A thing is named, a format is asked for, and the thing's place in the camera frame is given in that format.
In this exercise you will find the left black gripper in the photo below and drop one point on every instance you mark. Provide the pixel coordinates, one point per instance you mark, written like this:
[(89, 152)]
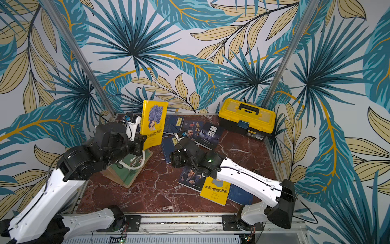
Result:
[(138, 144)]

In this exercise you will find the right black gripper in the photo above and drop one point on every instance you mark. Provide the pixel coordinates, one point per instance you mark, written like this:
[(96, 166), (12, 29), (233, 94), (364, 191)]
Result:
[(175, 158)]

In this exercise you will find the green beige canvas bag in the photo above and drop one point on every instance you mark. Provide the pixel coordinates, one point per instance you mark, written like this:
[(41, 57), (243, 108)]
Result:
[(128, 169)]

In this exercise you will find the dark book old man front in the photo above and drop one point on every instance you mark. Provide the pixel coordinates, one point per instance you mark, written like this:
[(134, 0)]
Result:
[(190, 179)]

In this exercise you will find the dark book old man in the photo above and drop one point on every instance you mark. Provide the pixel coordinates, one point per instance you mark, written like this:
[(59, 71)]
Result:
[(193, 128), (190, 179)]

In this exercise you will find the yellow book purple hedgehog cover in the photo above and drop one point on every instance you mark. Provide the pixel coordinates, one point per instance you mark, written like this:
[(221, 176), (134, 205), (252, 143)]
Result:
[(153, 122)]

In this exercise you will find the yellow book cartoon figure cover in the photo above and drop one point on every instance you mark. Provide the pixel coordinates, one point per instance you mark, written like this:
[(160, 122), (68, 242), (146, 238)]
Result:
[(216, 191)]

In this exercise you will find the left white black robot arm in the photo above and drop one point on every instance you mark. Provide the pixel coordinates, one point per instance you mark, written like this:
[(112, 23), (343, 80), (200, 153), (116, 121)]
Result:
[(41, 221)]

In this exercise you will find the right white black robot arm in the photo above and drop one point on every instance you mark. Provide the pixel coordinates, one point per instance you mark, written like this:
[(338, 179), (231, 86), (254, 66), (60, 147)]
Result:
[(277, 199)]

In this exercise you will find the blue book centre table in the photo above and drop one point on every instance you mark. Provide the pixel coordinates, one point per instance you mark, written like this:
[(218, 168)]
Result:
[(168, 146)]

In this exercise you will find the dark book old man back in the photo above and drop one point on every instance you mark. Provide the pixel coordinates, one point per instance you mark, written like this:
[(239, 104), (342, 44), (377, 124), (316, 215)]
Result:
[(193, 128)]

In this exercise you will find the black wolf cover book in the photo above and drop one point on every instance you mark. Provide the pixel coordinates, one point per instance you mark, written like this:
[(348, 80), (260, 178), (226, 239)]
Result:
[(209, 136)]

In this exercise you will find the blue book back middle right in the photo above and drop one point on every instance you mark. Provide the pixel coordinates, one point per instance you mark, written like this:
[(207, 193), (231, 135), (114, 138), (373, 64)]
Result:
[(173, 123)]

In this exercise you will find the blue book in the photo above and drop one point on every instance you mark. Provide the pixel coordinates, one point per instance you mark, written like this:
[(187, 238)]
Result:
[(173, 123), (240, 196)]

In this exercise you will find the blue book front right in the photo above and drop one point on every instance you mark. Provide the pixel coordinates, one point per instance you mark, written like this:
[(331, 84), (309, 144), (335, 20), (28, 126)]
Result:
[(240, 196)]

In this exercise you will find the yellow black toolbox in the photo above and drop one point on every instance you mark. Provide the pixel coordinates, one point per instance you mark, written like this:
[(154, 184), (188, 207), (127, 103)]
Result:
[(247, 119)]

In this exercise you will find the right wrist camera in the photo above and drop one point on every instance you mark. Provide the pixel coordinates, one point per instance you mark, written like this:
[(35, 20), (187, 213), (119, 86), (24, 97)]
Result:
[(181, 135)]

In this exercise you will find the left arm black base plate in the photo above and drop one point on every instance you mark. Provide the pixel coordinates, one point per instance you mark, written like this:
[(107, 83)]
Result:
[(127, 223)]

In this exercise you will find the left metal frame post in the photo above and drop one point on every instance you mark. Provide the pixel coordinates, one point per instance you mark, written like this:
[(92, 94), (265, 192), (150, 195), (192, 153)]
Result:
[(60, 23)]

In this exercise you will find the metal frame post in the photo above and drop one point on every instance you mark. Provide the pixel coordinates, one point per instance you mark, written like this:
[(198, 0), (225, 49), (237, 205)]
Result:
[(302, 24), (60, 23)]

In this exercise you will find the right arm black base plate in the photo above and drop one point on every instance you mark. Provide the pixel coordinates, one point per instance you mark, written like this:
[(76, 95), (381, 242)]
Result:
[(233, 223)]

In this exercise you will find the front aluminium rail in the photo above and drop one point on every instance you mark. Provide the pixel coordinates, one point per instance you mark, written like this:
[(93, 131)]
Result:
[(195, 228)]

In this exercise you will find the right metal frame post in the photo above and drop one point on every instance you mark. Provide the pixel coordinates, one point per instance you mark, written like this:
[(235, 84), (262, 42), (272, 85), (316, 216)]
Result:
[(302, 24)]

